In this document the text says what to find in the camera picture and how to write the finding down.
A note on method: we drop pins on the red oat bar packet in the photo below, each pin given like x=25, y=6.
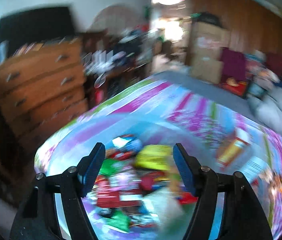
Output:
x=107, y=192

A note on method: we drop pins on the wooden chest of drawers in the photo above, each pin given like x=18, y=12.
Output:
x=40, y=85

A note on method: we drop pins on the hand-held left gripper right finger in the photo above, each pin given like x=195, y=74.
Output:
x=184, y=170

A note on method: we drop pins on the tall white carton box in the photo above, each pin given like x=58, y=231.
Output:
x=255, y=167

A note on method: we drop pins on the cardboard box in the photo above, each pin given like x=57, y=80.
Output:
x=206, y=55

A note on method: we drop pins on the maroon cloth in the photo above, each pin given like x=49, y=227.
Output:
x=232, y=65

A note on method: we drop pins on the orange carton box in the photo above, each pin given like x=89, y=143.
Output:
x=233, y=150

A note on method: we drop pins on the green snack packet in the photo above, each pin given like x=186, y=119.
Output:
x=109, y=166

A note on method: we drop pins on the black television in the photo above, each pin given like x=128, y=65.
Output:
x=35, y=27

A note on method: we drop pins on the wooden wardrobe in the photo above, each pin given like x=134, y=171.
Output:
x=251, y=17

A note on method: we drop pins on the purple floral bedsheet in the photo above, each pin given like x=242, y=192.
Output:
x=156, y=100

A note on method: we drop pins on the pile of clothes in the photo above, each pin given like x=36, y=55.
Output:
x=121, y=52

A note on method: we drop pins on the light blue duvet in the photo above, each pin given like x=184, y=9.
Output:
x=276, y=120

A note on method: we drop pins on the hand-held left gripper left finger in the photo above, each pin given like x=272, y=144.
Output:
x=92, y=170

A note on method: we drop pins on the blue white snack packet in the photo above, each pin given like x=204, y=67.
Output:
x=127, y=143

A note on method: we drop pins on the yellow snack packet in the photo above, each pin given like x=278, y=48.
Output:
x=153, y=157

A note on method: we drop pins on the red gift box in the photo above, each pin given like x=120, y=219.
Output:
x=236, y=87

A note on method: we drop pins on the ceiling light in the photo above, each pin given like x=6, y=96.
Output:
x=168, y=0

